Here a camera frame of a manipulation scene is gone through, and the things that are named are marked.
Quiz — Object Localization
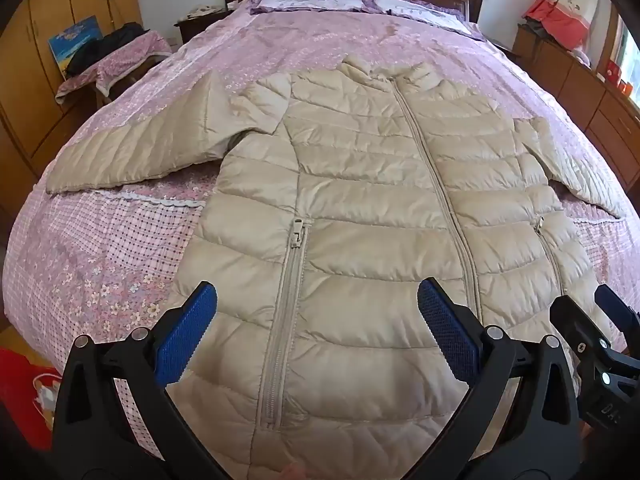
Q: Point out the pink floral bedspread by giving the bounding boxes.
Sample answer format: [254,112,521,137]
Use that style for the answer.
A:
[2,0,640,456]

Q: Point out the dark wooden nightstand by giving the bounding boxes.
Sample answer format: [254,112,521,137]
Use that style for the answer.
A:
[174,7,233,43]

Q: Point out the red pink cloth pile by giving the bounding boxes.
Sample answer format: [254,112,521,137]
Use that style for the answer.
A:
[522,0,601,51]

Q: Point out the light wooden wardrobe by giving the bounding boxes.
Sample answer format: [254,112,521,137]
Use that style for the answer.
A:
[0,0,143,211]

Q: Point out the window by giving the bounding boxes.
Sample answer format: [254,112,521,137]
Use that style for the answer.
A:
[612,10,640,106]

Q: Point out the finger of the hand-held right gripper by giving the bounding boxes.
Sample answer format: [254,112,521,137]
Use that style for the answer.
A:
[550,295,613,361]
[595,284,640,356]

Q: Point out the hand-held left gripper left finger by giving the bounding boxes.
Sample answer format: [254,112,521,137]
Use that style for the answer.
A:
[51,281,236,480]

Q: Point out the light wooden dresser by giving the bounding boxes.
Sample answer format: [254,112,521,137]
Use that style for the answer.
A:
[512,22,640,191]

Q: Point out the white purple frilled pillow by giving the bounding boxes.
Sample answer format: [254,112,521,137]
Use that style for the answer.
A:
[250,0,376,16]
[372,0,486,41]

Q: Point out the black clothes pile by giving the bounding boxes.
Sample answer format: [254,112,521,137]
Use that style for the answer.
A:
[66,22,146,77]

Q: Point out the red bag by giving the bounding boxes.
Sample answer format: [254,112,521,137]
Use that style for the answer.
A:
[0,347,63,453]

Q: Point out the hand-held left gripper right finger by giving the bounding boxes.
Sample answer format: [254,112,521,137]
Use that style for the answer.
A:
[400,276,583,480]

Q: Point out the pink floral covered stool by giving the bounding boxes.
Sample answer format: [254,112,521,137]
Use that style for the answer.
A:
[55,30,173,106]

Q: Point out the beige down jacket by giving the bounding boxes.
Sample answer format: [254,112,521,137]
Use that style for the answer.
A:
[45,55,628,480]

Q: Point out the red boxes on dresser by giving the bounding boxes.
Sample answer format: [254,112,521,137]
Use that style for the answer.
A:
[595,57,640,96]

